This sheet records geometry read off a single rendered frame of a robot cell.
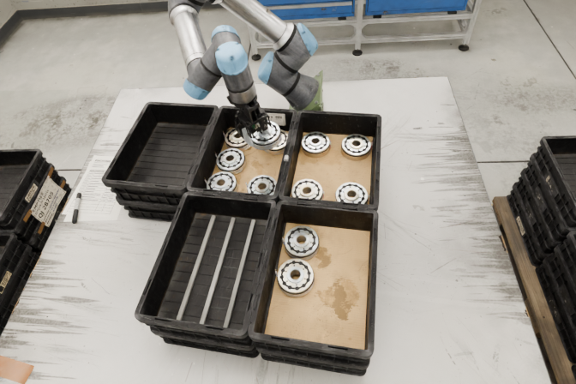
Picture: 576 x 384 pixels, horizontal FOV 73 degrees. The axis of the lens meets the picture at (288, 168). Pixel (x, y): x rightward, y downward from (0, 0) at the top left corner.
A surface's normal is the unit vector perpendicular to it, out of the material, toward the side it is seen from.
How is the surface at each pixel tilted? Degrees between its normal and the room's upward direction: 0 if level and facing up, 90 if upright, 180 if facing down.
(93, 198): 0
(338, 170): 0
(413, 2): 90
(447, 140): 0
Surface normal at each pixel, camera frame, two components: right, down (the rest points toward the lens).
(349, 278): -0.08, -0.63
